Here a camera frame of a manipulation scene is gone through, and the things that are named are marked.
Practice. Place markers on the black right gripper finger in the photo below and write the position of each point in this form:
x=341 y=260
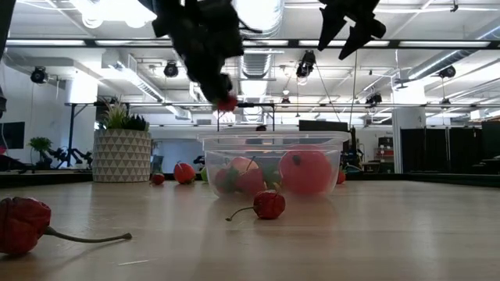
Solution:
x=363 y=35
x=330 y=25

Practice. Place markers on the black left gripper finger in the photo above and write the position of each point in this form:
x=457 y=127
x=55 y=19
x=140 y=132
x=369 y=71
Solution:
x=205 y=82
x=226 y=84

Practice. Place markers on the small potted background plant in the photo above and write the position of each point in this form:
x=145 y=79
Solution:
x=40 y=144

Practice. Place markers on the silver ceiling duct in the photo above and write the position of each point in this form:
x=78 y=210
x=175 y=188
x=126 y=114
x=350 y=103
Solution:
x=261 y=19

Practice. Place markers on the large red crinkled fruit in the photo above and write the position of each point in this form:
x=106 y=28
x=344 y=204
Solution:
x=306 y=171

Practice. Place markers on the small red strawberry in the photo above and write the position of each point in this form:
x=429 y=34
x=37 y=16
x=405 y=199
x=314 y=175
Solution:
x=227 y=104

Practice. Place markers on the white building column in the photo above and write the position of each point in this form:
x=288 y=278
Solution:
x=396 y=148

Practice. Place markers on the green fruit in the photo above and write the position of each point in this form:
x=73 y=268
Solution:
x=203 y=175

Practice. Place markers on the green succulent plant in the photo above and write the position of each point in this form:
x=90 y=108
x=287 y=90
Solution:
x=117 y=117

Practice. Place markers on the black aluminium table frame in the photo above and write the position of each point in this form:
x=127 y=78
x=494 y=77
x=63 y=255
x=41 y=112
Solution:
x=468 y=179

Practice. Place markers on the black background robot arm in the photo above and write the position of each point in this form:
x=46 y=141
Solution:
x=62 y=154

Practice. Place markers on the black vertical stand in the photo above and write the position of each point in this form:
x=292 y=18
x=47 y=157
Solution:
x=71 y=136

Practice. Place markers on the background storage shelf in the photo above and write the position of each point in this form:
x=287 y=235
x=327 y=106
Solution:
x=384 y=154

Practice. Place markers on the black partition panels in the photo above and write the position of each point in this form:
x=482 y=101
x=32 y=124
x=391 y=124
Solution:
x=441 y=150

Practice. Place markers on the grey horizontal pipe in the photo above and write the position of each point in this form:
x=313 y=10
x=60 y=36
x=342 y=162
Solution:
x=390 y=105

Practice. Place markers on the black background monitor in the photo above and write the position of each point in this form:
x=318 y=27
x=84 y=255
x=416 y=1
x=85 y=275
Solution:
x=324 y=126

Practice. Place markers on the clear plastic tupperware container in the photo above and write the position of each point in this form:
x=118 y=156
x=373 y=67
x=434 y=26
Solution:
x=273 y=137

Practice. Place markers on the black ceiling-mounted camera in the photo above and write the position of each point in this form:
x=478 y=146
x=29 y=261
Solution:
x=373 y=98
x=306 y=62
x=447 y=72
x=171 y=69
x=39 y=75

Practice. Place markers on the black wall screen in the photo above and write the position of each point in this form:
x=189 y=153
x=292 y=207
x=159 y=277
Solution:
x=11 y=136

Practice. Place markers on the large red pepper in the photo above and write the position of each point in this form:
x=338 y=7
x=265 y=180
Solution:
x=23 y=226

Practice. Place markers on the round red fruit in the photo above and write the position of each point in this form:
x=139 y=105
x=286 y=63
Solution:
x=184 y=173

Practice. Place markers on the triangle-patterned planter pot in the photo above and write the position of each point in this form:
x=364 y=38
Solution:
x=122 y=156

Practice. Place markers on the person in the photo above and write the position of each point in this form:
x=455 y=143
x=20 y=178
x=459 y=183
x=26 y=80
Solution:
x=261 y=128

